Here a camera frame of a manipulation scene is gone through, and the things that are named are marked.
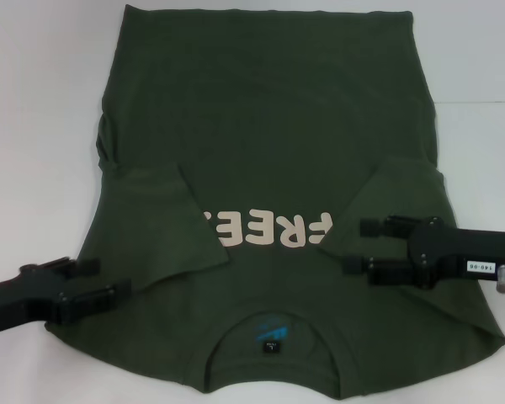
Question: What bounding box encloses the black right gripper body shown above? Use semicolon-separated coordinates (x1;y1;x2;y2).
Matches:
406;215;505;291

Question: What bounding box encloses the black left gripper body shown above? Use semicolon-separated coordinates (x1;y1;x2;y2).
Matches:
0;263;68;338

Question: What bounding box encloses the dark green FREE t-shirt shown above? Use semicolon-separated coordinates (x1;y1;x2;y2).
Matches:
45;3;505;391

